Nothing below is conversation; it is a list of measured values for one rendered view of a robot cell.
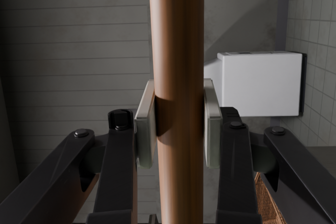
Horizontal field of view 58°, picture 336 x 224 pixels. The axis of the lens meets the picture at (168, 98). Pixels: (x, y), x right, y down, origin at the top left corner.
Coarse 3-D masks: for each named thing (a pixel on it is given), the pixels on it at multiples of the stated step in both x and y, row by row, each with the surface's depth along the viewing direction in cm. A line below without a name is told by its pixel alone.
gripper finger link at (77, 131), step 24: (72, 144) 13; (48, 168) 12; (72, 168) 12; (24, 192) 10; (48, 192) 10; (72, 192) 12; (0, 216) 9; (24, 216) 9; (48, 216) 10; (72, 216) 12
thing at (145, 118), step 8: (152, 80) 21; (152, 88) 19; (144, 96) 18; (152, 96) 18; (144, 104) 17; (152, 104) 17; (136, 112) 16; (144, 112) 16; (152, 112) 17; (136, 120) 15; (144, 120) 15; (152, 120) 17; (136, 128) 15; (144, 128) 15; (152, 128) 17; (136, 136) 16; (144, 136) 15; (152, 136) 17; (144, 144) 16; (152, 144) 17; (144, 152) 16; (152, 152) 17; (144, 160) 16; (152, 160) 17; (144, 168) 16
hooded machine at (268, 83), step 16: (208, 64) 305; (224, 64) 294; (240, 64) 293; (256, 64) 292; (272, 64) 291; (288, 64) 291; (304, 64) 293; (224, 80) 297; (240, 80) 296; (256, 80) 295; (272, 80) 294; (288, 80) 294; (304, 80) 296; (224, 96) 300; (240, 96) 299; (256, 96) 298; (272, 96) 298; (288, 96) 297; (240, 112) 302; (256, 112) 302; (272, 112) 301; (288, 112) 300
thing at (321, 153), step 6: (312, 150) 200; (318, 150) 200; (324, 150) 199; (330, 150) 199; (318, 156) 193; (324, 156) 192; (330, 156) 192; (324, 162) 186; (330, 162) 186; (330, 168) 180
